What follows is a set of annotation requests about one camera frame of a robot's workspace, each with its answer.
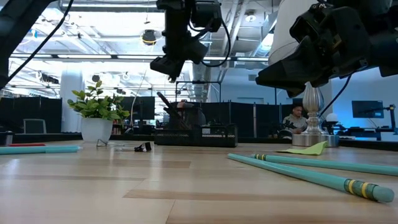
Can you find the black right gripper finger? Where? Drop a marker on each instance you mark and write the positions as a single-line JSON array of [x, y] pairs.
[[298, 71]]

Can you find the black mesh desk organizer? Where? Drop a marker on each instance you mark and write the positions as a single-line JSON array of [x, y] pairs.
[[192, 137]]

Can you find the small black binder clip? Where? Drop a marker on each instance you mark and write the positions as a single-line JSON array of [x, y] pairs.
[[143, 147]]

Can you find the green sticky note pad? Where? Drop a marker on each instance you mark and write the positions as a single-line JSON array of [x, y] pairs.
[[311, 150]]

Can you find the teal pencil with yellow bands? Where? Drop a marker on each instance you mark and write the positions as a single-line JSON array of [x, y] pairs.
[[311, 176], [326, 164]]

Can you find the teal pen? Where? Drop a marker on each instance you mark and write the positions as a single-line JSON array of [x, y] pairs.
[[37, 149]]

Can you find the red eraser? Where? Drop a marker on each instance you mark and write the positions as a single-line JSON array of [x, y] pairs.
[[26, 144]]

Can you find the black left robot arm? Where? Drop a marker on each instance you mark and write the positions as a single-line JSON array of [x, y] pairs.
[[12, 25]]

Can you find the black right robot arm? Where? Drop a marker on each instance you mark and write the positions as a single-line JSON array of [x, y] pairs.
[[385, 46]]

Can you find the grey office chair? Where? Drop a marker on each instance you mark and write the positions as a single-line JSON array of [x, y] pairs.
[[34, 126]]

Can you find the black ceiling-hung device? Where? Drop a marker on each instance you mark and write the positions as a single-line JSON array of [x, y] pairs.
[[149, 37]]

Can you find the white-shade silver table lamp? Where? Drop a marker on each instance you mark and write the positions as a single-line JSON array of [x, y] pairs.
[[312, 99]]

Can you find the black desk monitor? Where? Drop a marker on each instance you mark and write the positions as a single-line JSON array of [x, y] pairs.
[[143, 107]]

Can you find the person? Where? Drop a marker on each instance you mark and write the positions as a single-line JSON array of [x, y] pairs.
[[295, 119]]

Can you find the white globe lamp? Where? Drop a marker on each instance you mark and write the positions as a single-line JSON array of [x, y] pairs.
[[332, 117]]

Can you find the long ceiling light bar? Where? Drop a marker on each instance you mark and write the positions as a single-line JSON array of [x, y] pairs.
[[84, 56]]

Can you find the black background desk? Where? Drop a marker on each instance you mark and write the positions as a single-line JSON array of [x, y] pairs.
[[367, 132]]

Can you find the green plant in white pot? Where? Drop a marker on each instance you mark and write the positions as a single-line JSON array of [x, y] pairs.
[[96, 129]]

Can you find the black stand frame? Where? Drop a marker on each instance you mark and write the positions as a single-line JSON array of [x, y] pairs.
[[199, 82]]

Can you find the silver ventilation duct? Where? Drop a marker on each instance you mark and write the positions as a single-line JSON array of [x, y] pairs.
[[200, 81]]

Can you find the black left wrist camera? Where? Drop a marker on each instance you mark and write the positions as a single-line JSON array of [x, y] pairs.
[[206, 15]]

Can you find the black partition wall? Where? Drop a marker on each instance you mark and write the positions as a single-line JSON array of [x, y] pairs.
[[46, 112], [242, 118]]

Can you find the black wall monitor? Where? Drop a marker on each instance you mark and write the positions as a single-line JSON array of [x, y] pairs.
[[367, 109]]

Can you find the black aluminium rig frame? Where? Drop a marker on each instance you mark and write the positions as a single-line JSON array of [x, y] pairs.
[[46, 137]]

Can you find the grey metal post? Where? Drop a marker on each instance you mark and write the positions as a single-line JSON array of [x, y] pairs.
[[7, 138]]

